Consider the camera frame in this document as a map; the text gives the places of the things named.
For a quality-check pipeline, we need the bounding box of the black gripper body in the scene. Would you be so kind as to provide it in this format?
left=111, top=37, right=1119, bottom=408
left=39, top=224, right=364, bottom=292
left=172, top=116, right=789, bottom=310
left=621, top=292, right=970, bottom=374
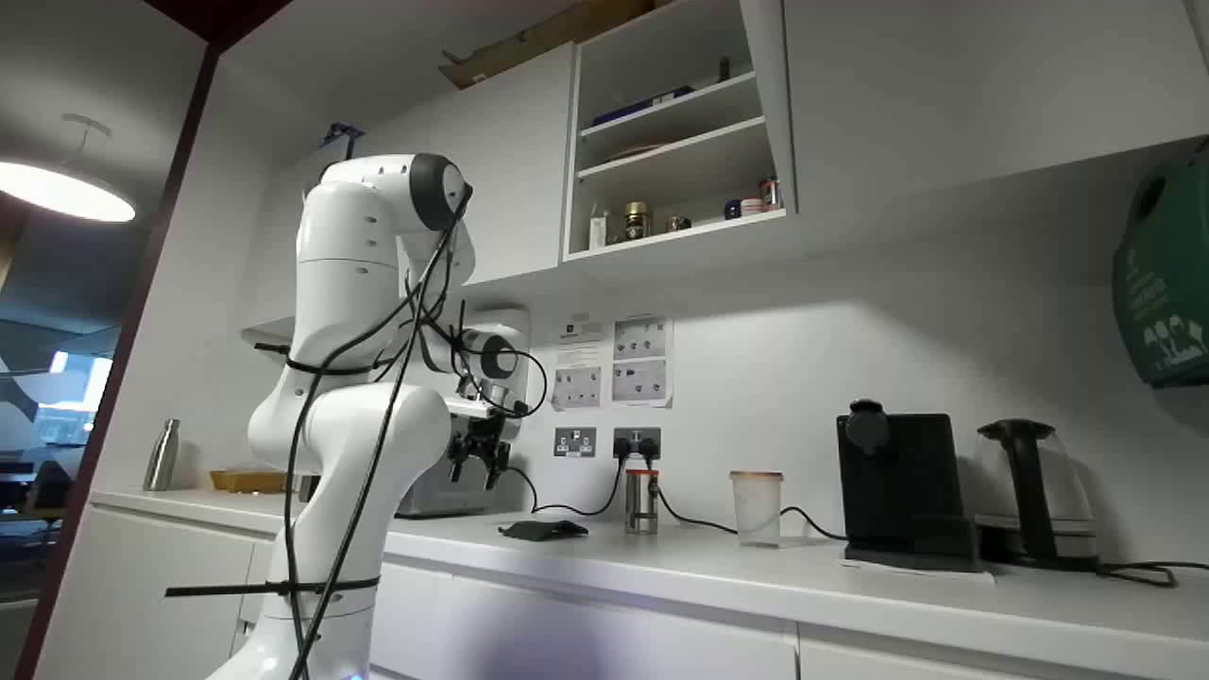
left=451, top=416, right=509, bottom=474

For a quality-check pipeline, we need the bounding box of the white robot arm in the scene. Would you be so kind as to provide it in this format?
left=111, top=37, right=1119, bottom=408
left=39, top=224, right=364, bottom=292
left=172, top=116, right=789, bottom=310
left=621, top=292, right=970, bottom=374
left=206, top=151, right=529, bottom=680

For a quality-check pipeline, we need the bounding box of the small metal canister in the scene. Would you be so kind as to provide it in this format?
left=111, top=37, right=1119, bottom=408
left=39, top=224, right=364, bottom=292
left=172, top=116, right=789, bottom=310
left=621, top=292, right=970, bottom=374
left=628, top=469, right=656, bottom=538

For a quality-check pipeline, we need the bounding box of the brown tray on counter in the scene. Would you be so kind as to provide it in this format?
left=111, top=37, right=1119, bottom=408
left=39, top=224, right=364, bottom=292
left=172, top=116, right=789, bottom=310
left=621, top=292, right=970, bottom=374
left=210, top=469, right=286, bottom=495

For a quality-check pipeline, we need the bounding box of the translucent plastic cup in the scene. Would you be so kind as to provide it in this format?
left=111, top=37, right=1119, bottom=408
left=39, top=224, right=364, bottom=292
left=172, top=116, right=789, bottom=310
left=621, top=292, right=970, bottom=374
left=730, top=469, right=781, bottom=548

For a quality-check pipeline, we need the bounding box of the black coffee machine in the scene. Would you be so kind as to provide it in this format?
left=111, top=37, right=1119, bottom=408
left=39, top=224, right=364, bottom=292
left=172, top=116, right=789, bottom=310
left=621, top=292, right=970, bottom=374
left=836, top=400, right=978, bottom=572

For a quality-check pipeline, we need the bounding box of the round ceiling lamp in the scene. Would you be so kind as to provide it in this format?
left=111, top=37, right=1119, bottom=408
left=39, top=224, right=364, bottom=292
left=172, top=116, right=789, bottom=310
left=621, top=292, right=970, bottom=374
left=0, top=115, right=137, bottom=228

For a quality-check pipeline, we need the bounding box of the green first aid box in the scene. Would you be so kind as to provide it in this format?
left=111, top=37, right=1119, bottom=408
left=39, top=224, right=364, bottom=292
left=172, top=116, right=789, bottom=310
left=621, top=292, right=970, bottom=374
left=1109, top=154, right=1209, bottom=389

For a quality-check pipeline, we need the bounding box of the black power cable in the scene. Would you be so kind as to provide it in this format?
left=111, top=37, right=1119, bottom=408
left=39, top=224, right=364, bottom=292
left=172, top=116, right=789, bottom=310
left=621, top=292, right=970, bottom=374
left=507, top=449, right=849, bottom=543

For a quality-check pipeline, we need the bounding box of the double wall socket with plugs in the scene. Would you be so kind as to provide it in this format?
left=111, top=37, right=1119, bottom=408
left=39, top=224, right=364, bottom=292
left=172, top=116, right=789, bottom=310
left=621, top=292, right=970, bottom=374
left=611, top=427, right=661, bottom=462

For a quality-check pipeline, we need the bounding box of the open white wall shelf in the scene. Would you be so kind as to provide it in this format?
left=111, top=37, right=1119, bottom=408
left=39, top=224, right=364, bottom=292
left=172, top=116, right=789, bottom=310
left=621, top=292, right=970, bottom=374
left=564, top=0, right=796, bottom=261

